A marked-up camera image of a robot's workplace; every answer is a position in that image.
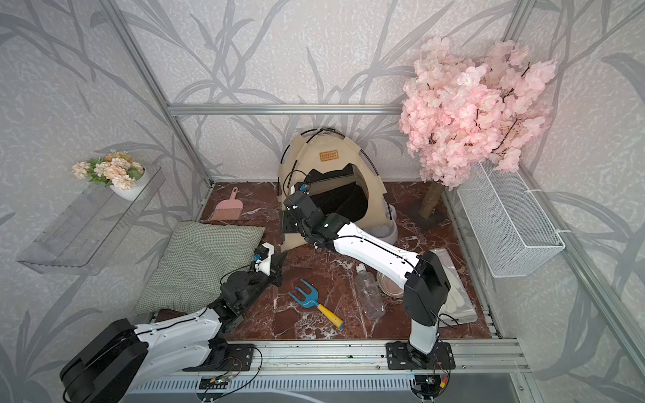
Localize clear acrylic shelf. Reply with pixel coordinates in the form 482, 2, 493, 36
16, 166, 166, 275

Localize blue yellow garden fork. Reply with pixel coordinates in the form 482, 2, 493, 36
288, 279, 344, 329

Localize bagged white gloves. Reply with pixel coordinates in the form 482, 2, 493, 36
432, 249, 477, 326

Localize steel bowl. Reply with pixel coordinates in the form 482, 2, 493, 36
376, 272, 404, 299

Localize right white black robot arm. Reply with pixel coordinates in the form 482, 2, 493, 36
284, 191, 451, 357

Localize clear plastic bottle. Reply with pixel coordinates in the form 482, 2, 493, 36
355, 263, 386, 322

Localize grey double pet bowl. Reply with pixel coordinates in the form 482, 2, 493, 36
366, 204, 398, 244

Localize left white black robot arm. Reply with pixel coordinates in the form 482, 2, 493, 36
60, 252, 287, 402

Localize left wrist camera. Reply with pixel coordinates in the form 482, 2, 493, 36
252, 243, 275, 276

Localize green checked cushion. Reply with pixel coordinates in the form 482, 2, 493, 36
134, 222, 265, 315

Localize beige pet tent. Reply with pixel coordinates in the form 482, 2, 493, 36
277, 128, 390, 233

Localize pink small brush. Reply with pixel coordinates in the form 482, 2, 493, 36
208, 187, 244, 221

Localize white wire basket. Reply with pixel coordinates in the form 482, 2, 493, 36
457, 161, 565, 278

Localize pink blossom tree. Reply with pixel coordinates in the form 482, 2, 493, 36
399, 37, 558, 190

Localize small potted flowers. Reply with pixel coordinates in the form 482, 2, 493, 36
72, 150, 152, 202

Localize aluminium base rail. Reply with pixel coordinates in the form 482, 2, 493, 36
125, 338, 530, 378

